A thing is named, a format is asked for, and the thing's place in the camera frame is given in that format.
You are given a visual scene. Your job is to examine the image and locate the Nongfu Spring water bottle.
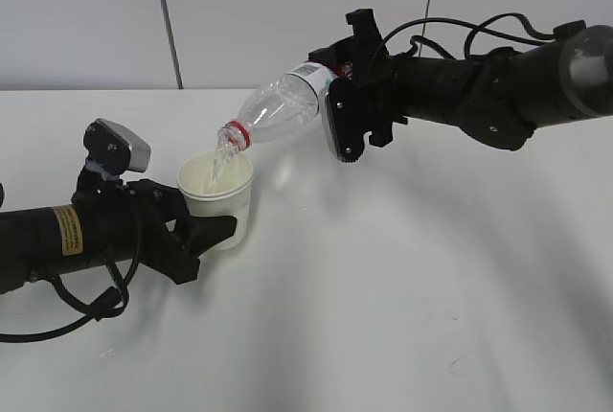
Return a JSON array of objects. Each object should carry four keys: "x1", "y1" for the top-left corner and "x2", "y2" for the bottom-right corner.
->
[{"x1": 217, "y1": 61, "x2": 340, "y2": 155}]

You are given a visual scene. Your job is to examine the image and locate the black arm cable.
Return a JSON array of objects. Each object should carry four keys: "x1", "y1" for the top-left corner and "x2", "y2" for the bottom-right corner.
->
[
  {"x1": 0, "y1": 191, "x2": 145, "y2": 345},
  {"x1": 377, "y1": 11, "x2": 559, "y2": 61}
]

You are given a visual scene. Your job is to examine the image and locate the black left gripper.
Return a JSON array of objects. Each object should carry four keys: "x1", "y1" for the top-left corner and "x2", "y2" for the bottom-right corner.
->
[{"x1": 71, "y1": 179, "x2": 239, "y2": 285}]

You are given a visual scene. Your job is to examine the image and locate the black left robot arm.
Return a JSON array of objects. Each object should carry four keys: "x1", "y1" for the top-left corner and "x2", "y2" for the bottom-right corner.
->
[{"x1": 1, "y1": 179, "x2": 238, "y2": 293}]

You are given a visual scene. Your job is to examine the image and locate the white paper cup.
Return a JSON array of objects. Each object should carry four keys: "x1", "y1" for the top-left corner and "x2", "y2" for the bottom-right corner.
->
[{"x1": 177, "y1": 150, "x2": 254, "y2": 251}]

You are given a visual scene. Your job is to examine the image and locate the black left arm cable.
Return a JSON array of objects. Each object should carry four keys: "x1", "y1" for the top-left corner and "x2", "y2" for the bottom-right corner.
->
[{"x1": 0, "y1": 191, "x2": 145, "y2": 345}]

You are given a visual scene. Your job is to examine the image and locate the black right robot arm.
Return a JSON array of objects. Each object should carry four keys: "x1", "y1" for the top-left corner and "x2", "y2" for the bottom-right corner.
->
[{"x1": 308, "y1": 21, "x2": 612, "y2": 162}]

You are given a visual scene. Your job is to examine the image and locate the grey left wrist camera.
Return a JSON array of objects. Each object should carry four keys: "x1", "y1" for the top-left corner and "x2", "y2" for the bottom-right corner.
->
[{"x1": 83, "y1": 118, "x2": 151, "y2": 176}]

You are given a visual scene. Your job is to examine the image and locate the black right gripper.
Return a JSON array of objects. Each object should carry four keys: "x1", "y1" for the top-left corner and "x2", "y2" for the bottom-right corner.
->
[{"x1": 307, "y1": 36, "x2": 406, "y2": 163}]

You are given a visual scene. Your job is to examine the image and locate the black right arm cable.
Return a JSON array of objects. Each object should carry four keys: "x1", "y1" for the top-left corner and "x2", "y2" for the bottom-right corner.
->
[{"x1": 377, "y1": 11, "x2": 559, "y2": 61}]

